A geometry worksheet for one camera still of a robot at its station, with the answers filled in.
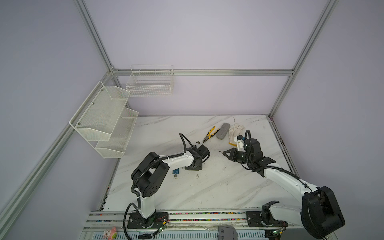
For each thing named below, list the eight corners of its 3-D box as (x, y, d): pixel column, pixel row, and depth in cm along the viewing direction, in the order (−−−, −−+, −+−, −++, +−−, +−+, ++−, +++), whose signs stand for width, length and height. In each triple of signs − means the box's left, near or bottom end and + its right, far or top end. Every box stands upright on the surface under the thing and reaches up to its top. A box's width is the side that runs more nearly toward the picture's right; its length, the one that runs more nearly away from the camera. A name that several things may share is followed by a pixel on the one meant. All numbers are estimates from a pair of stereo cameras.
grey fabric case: (215, 137, 109) (215, 135, 107) (223, 123, 118) (224, 121, 116) (222, 140, 107) (223, 138, 105) (230, 126, 116) (231, 124, 114)
